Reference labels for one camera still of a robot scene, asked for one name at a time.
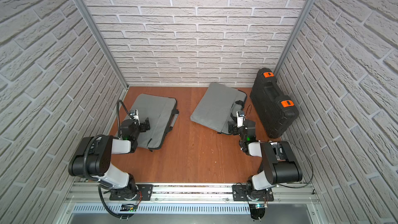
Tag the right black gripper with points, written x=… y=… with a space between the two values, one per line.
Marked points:
x=235 y=127

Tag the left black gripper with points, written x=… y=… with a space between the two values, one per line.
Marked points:
x=144 y=125

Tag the grey laptop bag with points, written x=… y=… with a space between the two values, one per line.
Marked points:
x=162 y=113
x=218 y=107

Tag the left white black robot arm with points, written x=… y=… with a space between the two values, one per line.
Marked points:
x=92 y=160

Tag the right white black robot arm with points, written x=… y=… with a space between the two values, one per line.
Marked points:
x=279 y=164

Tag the black tool case orange latches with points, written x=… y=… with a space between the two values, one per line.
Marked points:
x=276 y=110

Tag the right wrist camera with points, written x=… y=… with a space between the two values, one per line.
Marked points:
x=240 y=115

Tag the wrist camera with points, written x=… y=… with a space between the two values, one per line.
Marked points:
x=133 y=114
x=240 y=115

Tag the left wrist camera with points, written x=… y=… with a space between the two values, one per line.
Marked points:
x=133 y=114

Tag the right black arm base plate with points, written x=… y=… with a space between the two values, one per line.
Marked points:
x=240 y=192

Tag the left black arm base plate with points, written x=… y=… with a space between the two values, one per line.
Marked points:
x=146 y=192

